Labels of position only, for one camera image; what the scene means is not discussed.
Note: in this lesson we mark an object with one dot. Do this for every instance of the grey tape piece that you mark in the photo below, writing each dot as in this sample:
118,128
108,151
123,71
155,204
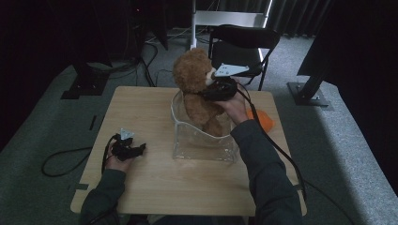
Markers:
82,187
298,187

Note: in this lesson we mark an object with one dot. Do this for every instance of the black stand base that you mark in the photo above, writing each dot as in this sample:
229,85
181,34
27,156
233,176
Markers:
87,84

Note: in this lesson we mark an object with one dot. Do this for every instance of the black tape strip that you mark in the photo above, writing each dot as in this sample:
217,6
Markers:
93,122

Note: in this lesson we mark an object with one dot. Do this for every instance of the white desk frame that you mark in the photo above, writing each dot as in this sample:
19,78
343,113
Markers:
225,18

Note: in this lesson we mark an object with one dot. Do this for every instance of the brown teddy bear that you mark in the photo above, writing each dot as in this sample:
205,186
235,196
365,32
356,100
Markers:
191,72

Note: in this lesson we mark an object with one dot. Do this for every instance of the person's left hand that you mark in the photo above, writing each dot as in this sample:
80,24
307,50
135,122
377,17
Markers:
117,165

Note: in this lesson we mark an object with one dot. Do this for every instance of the person's right hand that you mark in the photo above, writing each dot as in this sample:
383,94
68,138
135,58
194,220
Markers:
234,109

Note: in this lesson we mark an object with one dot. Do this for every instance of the dark equipment rack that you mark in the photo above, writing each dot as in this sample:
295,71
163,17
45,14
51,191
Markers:
140,25

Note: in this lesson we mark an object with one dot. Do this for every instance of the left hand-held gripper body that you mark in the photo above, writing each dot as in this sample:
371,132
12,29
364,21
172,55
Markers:
122,149

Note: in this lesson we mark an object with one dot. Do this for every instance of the black stand with metal plate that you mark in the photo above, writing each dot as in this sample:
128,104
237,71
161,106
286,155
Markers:
308,93

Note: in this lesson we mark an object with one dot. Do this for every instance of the black folding chair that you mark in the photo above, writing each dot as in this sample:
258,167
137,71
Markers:
250,50

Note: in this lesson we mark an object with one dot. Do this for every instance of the clear plastic bag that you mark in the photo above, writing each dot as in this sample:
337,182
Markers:
200,146

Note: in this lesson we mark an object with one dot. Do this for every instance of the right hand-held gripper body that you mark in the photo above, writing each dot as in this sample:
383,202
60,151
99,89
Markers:
222,89

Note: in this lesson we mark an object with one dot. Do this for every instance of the orange plush toy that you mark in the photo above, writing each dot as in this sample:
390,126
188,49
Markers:
266,122

